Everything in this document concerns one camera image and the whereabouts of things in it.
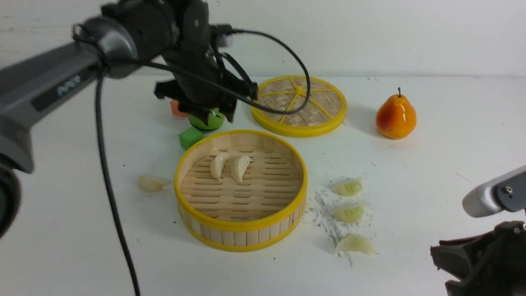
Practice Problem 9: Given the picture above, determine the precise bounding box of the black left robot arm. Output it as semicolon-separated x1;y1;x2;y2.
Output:
0;0;258;235

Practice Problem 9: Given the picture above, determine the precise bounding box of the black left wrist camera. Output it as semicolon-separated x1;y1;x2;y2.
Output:
209;24;233;48

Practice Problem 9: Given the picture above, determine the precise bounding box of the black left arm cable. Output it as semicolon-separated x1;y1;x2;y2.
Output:
72;25;311;296

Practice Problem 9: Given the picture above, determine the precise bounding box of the white dumpling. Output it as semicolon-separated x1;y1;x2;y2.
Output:
209;153;231;183
137;175;170;193
231;155;251;183

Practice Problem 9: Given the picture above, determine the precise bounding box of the green foam cube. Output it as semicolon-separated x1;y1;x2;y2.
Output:
178;126;204;150

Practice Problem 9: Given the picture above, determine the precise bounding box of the orange toy pear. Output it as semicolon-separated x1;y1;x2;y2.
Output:
376;87;417;140

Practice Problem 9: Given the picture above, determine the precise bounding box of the orange foam cube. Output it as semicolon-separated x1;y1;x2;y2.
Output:
170;99;188;118

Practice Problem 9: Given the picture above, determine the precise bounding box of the bamboo steamer lid yellow rim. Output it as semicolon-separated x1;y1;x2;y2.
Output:
251;75;348;137

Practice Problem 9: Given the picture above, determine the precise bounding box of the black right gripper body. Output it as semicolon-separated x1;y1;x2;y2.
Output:
430;221;526;296

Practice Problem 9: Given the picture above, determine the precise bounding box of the bamboo steamer tray yellow rim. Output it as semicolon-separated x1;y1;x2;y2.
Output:
173;129;308;252

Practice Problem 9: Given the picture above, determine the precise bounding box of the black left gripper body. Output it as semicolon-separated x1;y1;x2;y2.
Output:
154;51;258;123

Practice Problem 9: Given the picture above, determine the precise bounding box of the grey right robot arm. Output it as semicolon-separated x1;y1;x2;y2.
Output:
430;166;526;296

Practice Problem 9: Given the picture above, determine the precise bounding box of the green dumpling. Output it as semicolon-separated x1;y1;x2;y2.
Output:
335;234;376;255
334;204;365;224
332;178;362;197

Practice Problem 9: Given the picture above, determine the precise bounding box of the green toy watermelon ball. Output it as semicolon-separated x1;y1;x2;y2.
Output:
188;109;225;133

